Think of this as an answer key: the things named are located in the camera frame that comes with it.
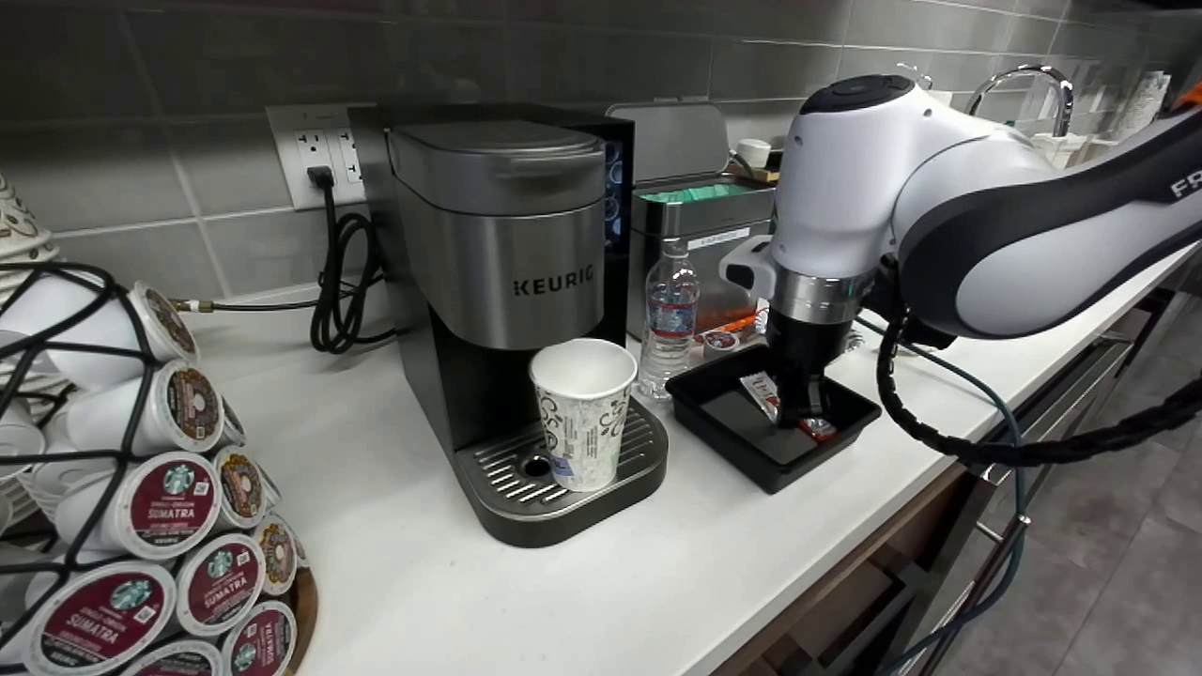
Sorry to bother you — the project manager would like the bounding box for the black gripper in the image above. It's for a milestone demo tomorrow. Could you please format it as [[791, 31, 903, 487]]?
[[762, 304, 868, 435]]

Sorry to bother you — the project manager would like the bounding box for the red Heinz ketchup sachet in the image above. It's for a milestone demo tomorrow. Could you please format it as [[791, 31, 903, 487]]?
[[802, 411, 846, 449]]

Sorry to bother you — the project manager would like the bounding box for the white sachet with red bottle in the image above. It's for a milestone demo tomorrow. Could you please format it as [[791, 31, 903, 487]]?
[[738, 371, 784, 423]]

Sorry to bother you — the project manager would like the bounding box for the black plastic tray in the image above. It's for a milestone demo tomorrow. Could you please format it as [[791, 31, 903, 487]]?
[[663, 341, 886, 499]]

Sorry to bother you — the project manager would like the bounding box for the orange snack packet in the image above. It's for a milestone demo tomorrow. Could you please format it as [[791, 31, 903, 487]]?
[[690, 308, 769, 359]]

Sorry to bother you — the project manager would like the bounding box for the clear plastic water bottle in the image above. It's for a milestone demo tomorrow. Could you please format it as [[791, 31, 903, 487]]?
[[638, 231, 704, 394]]

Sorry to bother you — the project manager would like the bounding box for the clear container green lid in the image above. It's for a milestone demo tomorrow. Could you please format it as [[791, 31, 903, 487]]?
[[634, 177, 783, 368]]

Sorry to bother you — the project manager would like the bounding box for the patterned paper cup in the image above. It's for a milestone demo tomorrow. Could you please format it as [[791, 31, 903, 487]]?
[[528, 333, 642, 495]]

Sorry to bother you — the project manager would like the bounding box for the white mug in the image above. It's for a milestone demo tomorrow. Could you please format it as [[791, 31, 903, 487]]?
[[731, 131, 783, 181]]

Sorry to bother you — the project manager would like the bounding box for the grey metal box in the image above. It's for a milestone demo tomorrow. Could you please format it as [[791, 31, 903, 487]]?
[[607, 102, 738, 187]]

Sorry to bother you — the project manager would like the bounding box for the silver Keurig coffee machine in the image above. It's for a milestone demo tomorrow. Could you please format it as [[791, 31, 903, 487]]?
[[350, 102, 672, 553]]

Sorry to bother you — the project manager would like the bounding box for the clear drinking glass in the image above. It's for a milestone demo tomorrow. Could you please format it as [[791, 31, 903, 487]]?
[[1080, 62, 1175, 142]]

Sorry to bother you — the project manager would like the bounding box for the coffee pod brown lid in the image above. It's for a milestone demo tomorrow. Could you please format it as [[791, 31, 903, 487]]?
[[210, 438, 274, 532], [0, 276, 203, 368], [24, 355, 235, 458], [252, 512, 304, 599]]

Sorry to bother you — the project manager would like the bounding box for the Starbucks pod maroon lid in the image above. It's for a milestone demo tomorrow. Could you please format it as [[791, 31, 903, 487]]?
[[51, 445, 225, 564], [122, 634, 235, 676], [172, 530, 271, 638], [218, 597, 304, 676], [9, 560, 182, 676]]

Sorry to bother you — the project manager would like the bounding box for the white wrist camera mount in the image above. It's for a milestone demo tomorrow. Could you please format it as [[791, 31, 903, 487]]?
[[719, 231, 783, 304]]

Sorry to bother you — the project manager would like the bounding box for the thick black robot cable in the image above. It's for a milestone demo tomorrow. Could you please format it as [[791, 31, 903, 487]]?
[[871, 294, 1202, 469]]

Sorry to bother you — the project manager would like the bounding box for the metal drawer handle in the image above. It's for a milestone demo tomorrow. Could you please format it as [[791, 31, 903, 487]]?
[[859, 465, 1032, 659]]

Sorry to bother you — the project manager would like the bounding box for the thin robot cable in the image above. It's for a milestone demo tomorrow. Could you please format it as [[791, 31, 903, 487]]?
[[859, 314, 1046, 676]]

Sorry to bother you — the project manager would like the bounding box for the black power cord with plug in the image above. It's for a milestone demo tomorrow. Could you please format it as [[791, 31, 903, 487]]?
[[304, 160, 395, 355]]

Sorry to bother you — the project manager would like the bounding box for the white wall power outlet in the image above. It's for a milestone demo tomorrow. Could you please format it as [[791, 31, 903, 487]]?
[[268, 102, 369, 209]]

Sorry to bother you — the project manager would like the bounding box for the grey cable along wall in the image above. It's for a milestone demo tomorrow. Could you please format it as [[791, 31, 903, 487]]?
[[172, 288, 331, 319]]

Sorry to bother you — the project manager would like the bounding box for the black wire pod holder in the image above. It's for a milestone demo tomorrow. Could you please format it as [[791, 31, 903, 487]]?
[[0, 260, 324, 676]]

